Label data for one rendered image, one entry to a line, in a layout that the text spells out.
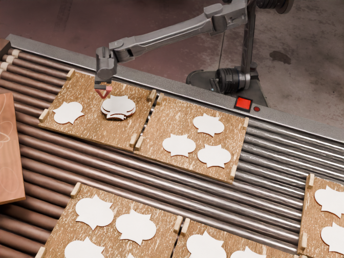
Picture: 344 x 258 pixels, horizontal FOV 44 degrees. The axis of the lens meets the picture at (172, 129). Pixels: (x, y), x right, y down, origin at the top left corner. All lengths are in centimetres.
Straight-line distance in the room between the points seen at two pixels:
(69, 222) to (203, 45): 249
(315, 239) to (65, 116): 109
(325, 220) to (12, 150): 118
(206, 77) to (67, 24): 142
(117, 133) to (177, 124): 26
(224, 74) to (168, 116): 110
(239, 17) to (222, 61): 200
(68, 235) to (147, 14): 281
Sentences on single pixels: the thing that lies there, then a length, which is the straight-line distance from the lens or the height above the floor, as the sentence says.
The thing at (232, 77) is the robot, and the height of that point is 40.
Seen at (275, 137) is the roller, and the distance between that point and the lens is 189.
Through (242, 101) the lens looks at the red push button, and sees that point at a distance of 198.
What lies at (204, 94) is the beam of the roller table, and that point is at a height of 91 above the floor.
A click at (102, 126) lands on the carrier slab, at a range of 179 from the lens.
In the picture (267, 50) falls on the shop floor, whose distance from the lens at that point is 384.
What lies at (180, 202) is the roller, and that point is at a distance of 161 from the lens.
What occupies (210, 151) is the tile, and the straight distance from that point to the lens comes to 173.
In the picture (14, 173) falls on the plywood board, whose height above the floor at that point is 104.
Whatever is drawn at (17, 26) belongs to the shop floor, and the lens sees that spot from 392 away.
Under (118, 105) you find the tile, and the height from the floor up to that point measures 98.
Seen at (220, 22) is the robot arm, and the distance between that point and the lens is 161.
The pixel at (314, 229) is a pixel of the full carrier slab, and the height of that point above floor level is 94.
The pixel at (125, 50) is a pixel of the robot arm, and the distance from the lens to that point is 160.
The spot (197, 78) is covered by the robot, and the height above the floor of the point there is 24.
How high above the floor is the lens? 230
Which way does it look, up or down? 50 degrees down
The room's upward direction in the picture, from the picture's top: 8 degrees clockwise
